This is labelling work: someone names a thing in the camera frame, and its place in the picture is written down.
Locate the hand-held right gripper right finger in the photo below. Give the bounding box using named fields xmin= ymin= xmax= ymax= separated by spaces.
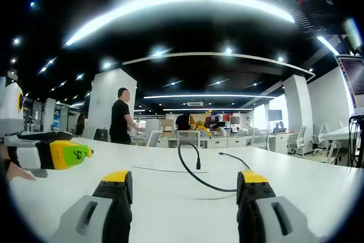
xmin=236 ymin=171 xmax=322 ymax=243

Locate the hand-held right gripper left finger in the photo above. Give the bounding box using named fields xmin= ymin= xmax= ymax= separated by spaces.
xmin=49 ymin=170 xmax=134 ymax=243

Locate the black USB data cable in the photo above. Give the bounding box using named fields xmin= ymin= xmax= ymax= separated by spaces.
xmin=177 ymin=142 xmax=253 ymax=193

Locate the white office desk row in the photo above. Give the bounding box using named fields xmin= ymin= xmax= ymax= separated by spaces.
xmin=157 ymin=136 xmax=258 ymax=150

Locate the person's left hand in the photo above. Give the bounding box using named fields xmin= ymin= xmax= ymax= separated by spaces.
xmin=0 ymin=143 xmax=37 ymax=183

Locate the blue standing banner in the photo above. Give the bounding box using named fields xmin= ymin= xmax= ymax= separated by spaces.
xmin=52 ymin=108 xmax=63 ymax=130

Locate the white office chair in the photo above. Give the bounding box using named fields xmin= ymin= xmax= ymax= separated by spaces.
xmin=286 ymin=126 xmax=307 ymax=158
xmin=176 ymin=130 xmax=200 ymax=149
xmin=311 ymin=123 xmax=328 ymax=154

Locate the wooden shelf unit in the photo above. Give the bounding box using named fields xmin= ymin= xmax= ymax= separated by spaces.
xmin=160 ymin=119 xmax=175 ymax=138

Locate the white side table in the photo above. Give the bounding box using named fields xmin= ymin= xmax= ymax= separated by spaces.
xmin=323 ymin=125 xmax=364 ymax=167

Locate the monitor with text window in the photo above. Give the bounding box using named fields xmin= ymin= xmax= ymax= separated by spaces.
xmin=334 ymin=54 xmax=364 ymax=110

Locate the curved ceiling light strip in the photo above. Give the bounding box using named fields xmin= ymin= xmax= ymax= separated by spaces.
xmin=64 ymin=0 xmax=296 ymax=47

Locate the hanging dark monitor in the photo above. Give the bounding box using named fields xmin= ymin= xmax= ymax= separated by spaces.
xmin=264 ymin=0 xmax=344 ymax=40

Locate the dark wall screen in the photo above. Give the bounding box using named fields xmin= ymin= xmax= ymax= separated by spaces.
xmin=268 ymin=109 xmax=283 ymax=122

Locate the bundle of black cables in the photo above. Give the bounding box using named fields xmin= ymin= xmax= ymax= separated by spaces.
xmin=347 ymin=114 xmax=364 ymax=167

